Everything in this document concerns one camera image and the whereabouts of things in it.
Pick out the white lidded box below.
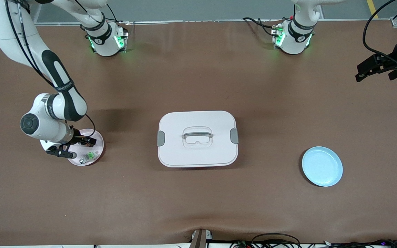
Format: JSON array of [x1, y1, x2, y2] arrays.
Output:
[[157, 110, 239, 168]]

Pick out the pink round plate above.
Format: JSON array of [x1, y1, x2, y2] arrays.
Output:
[[67, 128, 104, 166]]

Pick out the light blue round plate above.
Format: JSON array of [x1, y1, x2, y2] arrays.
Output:
[[302, 146, 343, 187]]

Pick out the brown table cover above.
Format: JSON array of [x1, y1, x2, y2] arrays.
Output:
[[0, 20, 397, 247]]

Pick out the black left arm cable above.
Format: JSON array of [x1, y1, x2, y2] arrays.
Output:
[[363, 0, 397, 66]]

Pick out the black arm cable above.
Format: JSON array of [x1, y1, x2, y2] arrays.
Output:
[[363, 0, 397, 66], [5, 0, 96, 138]]

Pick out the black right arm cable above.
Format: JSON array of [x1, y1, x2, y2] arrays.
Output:
[[5, 0, 96, 138]]

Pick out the black left base cables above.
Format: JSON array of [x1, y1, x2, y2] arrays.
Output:
[[242, 16, 282, 37]]

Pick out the black right base cable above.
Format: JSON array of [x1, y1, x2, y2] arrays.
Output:
[[93, 3, 119, 23]]

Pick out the brown camera mount bracket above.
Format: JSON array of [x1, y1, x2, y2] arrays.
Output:
[[190, 228, 213, 248]]

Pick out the black cable bundle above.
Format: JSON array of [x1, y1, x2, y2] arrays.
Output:
[[230, 239, 397, 248]]

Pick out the black looped cable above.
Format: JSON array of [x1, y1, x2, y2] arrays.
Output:
[[250, 233, 301, 248]]

